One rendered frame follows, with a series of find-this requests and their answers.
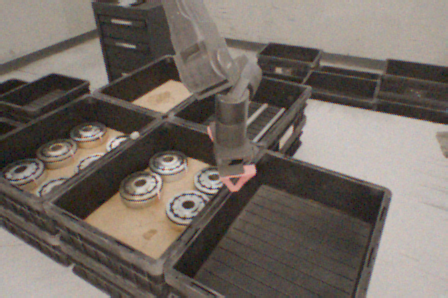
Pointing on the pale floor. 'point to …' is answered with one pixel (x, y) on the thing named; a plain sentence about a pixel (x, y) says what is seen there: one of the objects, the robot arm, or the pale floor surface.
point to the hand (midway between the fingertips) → (229, 169)
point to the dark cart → (131, 35)
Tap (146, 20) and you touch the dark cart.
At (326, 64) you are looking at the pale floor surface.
